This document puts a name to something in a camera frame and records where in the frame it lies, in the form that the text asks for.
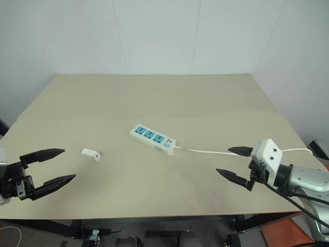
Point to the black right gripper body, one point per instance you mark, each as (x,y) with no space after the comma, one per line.
(258,172)

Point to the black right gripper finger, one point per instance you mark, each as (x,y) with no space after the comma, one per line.
(241,151)
(234,176)

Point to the white power strip blue sockets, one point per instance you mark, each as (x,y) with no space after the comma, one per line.
(151,136)

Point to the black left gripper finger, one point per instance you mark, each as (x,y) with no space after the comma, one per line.
(43,155)
(55,184)

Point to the table caster wheel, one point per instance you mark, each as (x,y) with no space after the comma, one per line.
(94,236)
(231,240)

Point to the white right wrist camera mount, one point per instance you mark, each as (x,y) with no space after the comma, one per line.
(267,151)

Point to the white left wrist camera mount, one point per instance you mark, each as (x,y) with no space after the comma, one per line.
(2,157)

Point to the orange floor mat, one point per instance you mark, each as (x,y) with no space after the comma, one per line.
(282,229)

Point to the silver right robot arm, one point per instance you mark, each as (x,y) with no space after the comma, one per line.
(308,177)

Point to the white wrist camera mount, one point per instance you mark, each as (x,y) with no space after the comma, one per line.
(267,151)
(2,157)

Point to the white plug adapter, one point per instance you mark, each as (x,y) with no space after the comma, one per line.
(90,154)

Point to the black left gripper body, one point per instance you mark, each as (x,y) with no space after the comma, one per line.
(15,180)

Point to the black table frame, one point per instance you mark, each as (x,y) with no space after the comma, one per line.
(257,222)

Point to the black object at wall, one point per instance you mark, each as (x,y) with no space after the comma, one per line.
(3,127)

